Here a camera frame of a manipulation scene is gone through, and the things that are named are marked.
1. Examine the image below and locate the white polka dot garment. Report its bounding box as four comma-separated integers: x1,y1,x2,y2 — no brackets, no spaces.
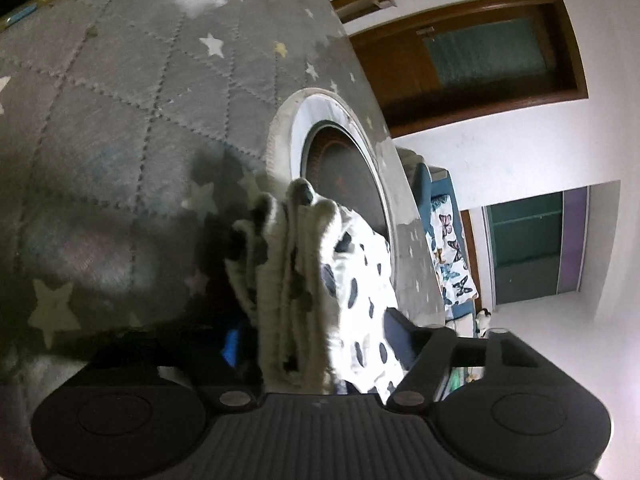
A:
224,179,406,401

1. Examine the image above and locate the black white plush toy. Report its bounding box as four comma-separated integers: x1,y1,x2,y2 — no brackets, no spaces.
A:
475,309,491,338

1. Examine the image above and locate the butterfly print blanket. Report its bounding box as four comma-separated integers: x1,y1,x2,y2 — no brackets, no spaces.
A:
425,195,477,309

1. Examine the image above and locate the green framed window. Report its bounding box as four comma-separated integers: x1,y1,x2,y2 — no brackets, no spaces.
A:
484,188,590,306

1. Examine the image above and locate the blue corner sofa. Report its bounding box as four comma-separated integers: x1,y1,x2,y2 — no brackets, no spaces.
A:
397,148,478,337

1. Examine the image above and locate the round induction cooktop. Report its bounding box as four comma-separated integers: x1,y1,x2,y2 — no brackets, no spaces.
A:
266,88,418,283

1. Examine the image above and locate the grey star tablecloth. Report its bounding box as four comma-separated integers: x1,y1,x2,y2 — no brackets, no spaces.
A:
1,0,438,479

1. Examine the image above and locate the brown wooden door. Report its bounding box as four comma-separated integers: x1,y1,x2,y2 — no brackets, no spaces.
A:
350,0,588,138

